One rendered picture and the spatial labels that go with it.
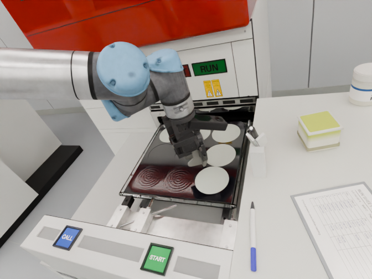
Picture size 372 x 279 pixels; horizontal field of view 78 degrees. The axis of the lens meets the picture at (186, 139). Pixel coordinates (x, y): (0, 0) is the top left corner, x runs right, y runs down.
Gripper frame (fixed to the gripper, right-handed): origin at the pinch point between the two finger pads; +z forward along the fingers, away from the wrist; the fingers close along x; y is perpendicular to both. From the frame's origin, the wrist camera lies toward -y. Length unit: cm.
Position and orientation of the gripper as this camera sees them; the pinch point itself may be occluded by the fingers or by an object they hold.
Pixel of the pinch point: (205, 161)
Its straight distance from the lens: 71.7
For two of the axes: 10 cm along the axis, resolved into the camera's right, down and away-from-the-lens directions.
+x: 2.9, 5.4, -7.9
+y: -9.2, 3.9, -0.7
